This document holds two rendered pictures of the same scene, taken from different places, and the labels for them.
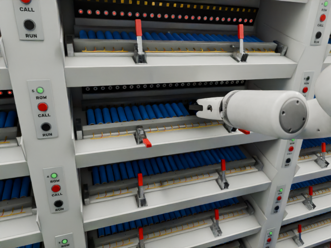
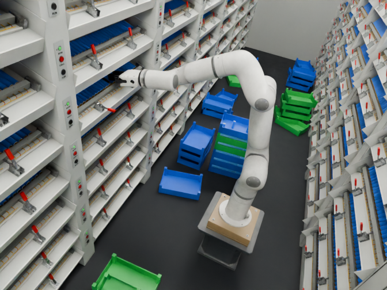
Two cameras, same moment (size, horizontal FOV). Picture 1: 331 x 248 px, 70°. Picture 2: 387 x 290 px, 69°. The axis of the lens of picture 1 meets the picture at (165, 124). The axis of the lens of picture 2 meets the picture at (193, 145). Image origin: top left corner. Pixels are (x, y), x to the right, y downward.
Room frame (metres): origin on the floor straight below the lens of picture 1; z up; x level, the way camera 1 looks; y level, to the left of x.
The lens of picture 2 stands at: (-0.36, 0.66, 1.61)
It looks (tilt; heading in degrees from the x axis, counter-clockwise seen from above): 39 degrees down; 304
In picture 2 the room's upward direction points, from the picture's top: 11 degrees clockwise
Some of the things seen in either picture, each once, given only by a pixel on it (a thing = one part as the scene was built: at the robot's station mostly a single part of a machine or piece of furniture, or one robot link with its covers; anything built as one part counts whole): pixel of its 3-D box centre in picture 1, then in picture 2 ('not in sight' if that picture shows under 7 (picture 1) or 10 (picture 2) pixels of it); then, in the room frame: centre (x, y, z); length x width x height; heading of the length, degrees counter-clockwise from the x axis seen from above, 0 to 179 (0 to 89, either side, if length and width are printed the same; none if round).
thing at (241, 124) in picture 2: not in sight; (240, 126); (0.37, -1.01, 0.44); 0.30 x 0.20 x 0.08; 27
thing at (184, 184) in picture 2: not in sight; (181, 183); (0.49, -0.55, 0.04); 0.30 x 0.20 x 0.08; 34
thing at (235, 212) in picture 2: not in sight; (239, 202); (-0.04, -0.39, 0.43); 0.19 x 0.19 x 0.18
